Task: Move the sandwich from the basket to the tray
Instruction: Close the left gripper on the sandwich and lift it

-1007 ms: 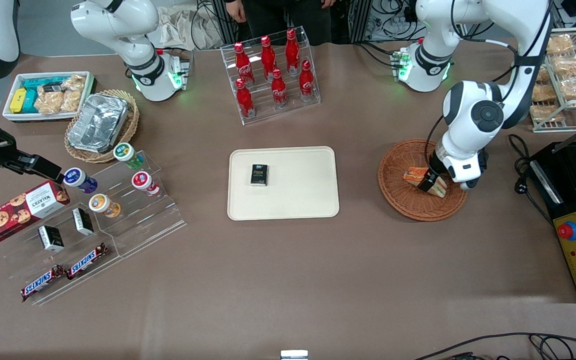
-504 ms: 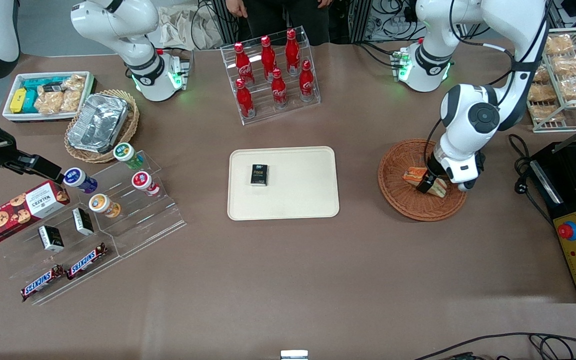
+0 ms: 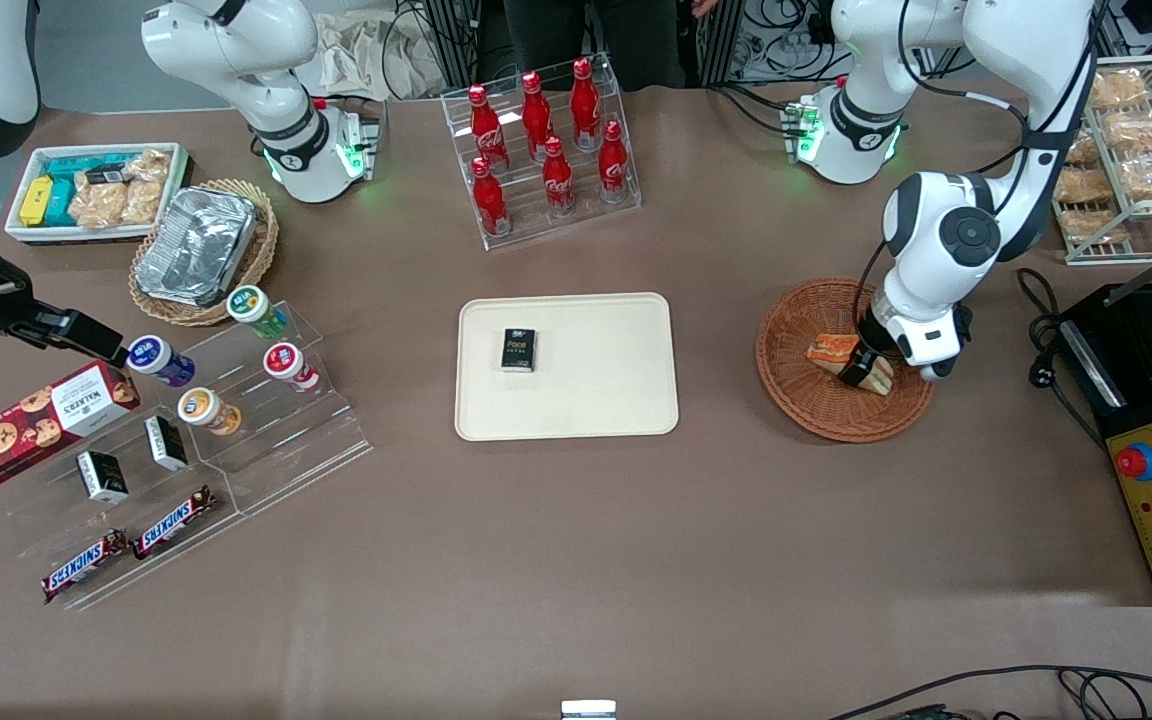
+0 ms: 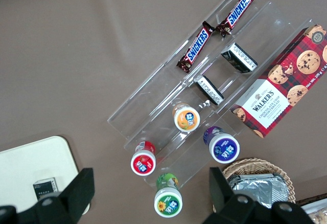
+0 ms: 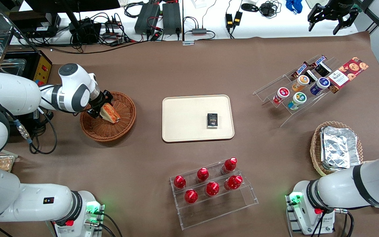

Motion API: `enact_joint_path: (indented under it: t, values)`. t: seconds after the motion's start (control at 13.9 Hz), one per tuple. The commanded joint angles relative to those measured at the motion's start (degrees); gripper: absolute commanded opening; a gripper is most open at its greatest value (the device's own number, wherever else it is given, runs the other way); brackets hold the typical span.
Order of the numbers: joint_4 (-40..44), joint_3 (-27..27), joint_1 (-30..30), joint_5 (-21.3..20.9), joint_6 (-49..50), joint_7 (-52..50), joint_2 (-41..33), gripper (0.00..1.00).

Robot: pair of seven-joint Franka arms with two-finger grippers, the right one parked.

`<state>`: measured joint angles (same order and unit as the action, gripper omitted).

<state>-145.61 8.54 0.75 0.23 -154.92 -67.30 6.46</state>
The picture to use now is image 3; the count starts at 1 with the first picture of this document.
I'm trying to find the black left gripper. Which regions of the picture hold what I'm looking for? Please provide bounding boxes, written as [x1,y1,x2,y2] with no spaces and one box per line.
[839,298,904,389]

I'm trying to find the triangle sandwich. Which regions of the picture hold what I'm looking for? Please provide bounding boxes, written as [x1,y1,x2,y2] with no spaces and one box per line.
[804,334,895,397]

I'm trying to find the brown round wicker basket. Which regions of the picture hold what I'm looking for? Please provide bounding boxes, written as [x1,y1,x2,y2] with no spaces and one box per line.
[755,277,938,443]

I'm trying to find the aluminium foil tray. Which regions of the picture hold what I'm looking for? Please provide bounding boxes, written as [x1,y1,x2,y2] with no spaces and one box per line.
[134,186,257,306]

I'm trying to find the light woven wicker basket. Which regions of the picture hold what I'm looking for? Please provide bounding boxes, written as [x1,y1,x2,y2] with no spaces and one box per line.
[129,180,279,327]

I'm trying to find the beige plastic tray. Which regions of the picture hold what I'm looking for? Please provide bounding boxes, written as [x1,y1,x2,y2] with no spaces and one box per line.
[455,292,680,442]

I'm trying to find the blue lid snack cup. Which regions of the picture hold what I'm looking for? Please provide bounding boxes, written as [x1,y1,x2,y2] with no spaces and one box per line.
[126,335,195,388]

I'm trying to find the white plastic bin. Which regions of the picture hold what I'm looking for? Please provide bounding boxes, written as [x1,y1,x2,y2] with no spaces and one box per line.
[4,142,193,246]

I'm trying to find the red Walkers cookie box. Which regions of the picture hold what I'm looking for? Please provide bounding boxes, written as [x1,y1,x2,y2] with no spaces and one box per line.
[0,360,141,491]

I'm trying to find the teal snack box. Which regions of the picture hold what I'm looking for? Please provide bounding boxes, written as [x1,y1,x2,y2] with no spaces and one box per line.
[44,155,127,183]
[42,178,77,227]

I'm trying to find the clear packet of crackers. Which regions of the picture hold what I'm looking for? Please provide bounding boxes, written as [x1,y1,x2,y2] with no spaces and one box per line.
[121,150,172,223]
[69,170,129,229]

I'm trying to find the yellow snack box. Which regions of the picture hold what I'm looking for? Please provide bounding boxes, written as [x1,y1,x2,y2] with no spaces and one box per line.
[19,176,55,227]

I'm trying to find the small black white box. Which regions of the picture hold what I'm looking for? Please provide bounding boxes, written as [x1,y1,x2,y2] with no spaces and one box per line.
[144,415,188,471]
[76,451,129,504]

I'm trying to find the orange snack cup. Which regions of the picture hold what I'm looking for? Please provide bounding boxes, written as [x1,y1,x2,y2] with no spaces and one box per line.
[177,387,242,436]

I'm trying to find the green lid snack cup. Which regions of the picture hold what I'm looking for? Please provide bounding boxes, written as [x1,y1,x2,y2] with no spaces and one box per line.
[226,285,289,339]

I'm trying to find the Snickers chocolate bar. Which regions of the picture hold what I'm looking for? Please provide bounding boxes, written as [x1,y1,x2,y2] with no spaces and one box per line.
[42,530,130,604]
[133,486,215,559]

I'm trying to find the red lid snack cup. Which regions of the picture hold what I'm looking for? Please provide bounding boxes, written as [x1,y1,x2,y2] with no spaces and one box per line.
[263,342,320,393]

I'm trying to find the clear acrylic stepped stand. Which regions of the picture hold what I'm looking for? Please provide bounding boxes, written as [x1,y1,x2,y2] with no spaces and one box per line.
[0,385,242,611]
[141,300,374,516]

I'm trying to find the black countertop appliance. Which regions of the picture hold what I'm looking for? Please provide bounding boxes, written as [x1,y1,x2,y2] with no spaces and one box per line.
[1054,283,1152,441]

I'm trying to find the red cola bottle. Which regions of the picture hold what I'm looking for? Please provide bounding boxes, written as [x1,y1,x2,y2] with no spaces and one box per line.
[570,57,601,151]
[598,120,630,204]
[542,136,575,216]
[470,157,511,237]
[468,84,509,171]
[521,72,555,161]

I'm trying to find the clear acrylic bottle rack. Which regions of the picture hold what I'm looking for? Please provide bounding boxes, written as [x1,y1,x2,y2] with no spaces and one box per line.
[441,52,642,251]

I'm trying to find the person in dark clothes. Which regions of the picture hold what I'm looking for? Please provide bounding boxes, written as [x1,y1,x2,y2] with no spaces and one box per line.
[504,0,687,93]

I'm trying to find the black power cable with plug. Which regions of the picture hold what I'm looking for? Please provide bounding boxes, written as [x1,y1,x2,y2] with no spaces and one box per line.
[1016,268,1112,453]

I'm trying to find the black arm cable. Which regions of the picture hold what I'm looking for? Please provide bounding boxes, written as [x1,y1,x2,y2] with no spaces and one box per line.
[851,0,1107,351]

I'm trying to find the metal wire shelf rack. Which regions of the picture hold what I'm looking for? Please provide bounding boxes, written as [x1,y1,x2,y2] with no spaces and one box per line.
[1051,55,1152,266]

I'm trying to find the black loose cable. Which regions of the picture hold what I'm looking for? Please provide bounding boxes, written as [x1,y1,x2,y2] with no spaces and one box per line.
[826,665,1152,720]

